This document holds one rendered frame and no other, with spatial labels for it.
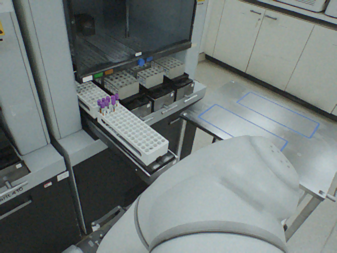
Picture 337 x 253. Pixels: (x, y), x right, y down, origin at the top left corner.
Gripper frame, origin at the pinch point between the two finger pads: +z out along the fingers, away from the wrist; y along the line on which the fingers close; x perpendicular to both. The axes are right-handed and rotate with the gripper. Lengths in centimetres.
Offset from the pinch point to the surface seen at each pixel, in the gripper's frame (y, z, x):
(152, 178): 5.6, 8.8, -4.1
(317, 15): 42, 241, -16
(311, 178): -31, 48, -8
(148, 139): 15.0, 14.7, -11.5
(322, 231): -53, 110, 74
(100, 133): 34.0, 7.3, -4.8
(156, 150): 9.1, 12.8, -11.9
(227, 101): 15, 64, -8
